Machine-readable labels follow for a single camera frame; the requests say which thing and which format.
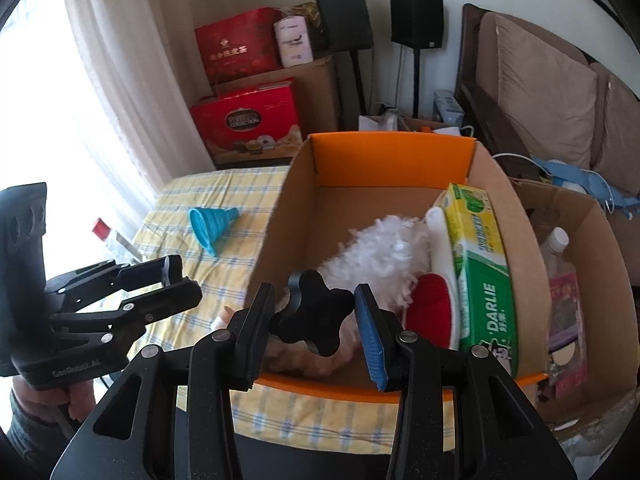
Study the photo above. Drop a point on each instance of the green toothpaste box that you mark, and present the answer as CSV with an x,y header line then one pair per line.
x,y
487,280

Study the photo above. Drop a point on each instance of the dark red gift box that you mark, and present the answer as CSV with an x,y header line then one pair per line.
x,y
235,45

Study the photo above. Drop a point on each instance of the blue and white carton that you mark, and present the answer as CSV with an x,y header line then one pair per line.
x,y
448,107

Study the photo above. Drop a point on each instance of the clear bottle with red cap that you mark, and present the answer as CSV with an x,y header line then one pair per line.
x,y
112,240

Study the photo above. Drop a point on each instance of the black speaker stand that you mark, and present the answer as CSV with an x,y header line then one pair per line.
x,y
415,80
356,80

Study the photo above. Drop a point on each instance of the brown cardboard box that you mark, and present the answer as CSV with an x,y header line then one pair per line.
x,y
320,95

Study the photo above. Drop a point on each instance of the black speaker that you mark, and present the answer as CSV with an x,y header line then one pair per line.
x,y
345,17
416,17

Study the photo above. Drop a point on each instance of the red gift box with pastries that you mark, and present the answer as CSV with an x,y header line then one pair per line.
x,y
245,120

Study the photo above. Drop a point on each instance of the brown sofa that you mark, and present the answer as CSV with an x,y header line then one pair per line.
x,y
545,90

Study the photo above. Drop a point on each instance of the large open cardboard box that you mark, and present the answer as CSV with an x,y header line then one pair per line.
x,y
600,270

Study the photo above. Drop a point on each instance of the white sheer curtain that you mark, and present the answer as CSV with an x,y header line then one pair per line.
x,y
125,60

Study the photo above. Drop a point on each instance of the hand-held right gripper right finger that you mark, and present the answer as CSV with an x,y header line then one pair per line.
x,y
372,345

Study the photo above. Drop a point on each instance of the person's left forearm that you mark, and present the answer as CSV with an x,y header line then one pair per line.
x,y
30,430

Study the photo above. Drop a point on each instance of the white fluffy duster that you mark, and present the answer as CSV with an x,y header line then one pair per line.
x,y
380,255

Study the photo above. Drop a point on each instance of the orange plush toy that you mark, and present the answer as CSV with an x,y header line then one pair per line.
x,y
320,362

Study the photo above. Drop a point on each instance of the pink packet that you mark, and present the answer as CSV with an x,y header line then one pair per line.
x,y
567,330

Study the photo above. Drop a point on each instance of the teal silicone funnel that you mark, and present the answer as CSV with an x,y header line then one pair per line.
x,y
210,225

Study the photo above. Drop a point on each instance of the black star knob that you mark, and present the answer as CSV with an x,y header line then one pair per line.
x,y
312,310

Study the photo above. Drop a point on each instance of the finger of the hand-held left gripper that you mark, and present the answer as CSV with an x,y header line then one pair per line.
x,y
150,272
165,300

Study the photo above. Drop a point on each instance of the orange cardboard box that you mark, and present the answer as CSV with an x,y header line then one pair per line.
x,y
300,210

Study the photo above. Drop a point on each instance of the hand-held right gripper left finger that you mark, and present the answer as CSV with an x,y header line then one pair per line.
x,y
255,330

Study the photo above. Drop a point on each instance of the small box with white tissue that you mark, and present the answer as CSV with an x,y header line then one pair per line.
x,y
378,119

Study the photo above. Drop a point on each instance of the white plastic bottle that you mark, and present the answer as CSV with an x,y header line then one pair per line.
x,y
554,250

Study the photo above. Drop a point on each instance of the white paper packet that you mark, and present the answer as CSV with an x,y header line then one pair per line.
x,y
292,42

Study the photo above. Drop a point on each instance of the person's left hand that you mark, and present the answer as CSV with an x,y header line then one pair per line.
x,y
77,400

